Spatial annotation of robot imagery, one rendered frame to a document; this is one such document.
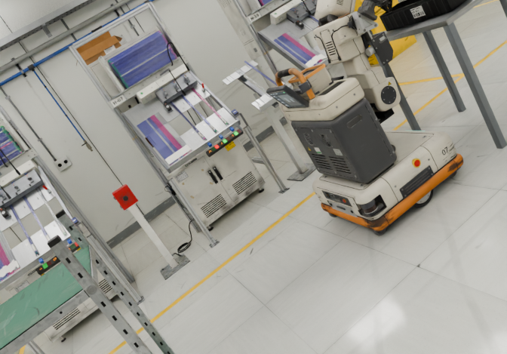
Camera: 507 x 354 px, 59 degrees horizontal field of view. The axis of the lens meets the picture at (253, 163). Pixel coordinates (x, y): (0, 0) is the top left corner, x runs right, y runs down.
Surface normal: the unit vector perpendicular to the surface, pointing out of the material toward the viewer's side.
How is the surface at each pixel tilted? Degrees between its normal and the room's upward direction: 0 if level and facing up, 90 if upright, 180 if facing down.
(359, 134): 90
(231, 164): 90
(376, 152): 90
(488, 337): 0
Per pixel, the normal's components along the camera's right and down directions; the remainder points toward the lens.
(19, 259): -0.08, -0.52
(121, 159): 0.36, 0.06
